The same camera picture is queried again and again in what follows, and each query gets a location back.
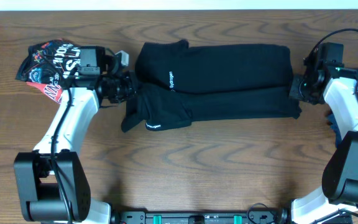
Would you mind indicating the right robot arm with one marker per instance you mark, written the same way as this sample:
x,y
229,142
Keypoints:
x,y
327,80

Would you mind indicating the folded black printed shirt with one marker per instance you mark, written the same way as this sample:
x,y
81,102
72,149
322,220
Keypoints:
x,y
50,61

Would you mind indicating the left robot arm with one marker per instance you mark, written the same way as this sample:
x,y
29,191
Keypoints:
x,y
51,183

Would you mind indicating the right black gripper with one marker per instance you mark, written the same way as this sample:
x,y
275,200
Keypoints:
x,y
294,93

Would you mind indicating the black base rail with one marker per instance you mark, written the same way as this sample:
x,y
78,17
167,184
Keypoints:
x,y
194,217

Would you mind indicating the folded red printed shirt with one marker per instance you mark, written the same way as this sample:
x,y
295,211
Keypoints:
x,y
54,92

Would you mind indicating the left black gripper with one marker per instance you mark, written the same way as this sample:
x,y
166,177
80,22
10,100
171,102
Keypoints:
x,y
130,81

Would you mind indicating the black Hydrogen t-shirt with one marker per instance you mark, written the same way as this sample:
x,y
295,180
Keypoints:
x,y
181,84

